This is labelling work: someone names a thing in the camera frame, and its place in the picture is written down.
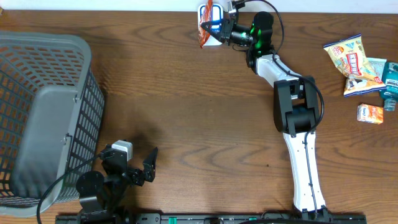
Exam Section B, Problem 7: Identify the red snack bar wrapper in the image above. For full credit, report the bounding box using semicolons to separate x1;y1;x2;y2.
198;0;213;49

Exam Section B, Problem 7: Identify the large yellow snack bag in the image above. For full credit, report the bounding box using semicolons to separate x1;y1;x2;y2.
323;34;387;97

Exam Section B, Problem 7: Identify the light green snack pouch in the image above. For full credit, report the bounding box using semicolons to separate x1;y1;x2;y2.
368;58;387;79

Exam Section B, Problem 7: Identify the small orange tissue pack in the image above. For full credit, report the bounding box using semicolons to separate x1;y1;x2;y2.
357;103;384;124

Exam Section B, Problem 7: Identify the teal mouthwash bottle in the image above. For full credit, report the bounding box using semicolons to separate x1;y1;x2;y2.
380;62;398;111

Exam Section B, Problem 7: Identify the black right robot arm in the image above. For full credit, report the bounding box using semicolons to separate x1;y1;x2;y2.
198;11;333;223

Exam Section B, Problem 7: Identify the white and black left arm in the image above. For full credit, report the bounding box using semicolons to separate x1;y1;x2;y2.
76;145;159;223

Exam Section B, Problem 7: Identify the grey plastic basket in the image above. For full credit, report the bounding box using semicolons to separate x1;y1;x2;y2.
1;31;104;217

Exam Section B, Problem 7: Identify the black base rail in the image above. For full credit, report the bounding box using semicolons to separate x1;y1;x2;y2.
55;212;367;224

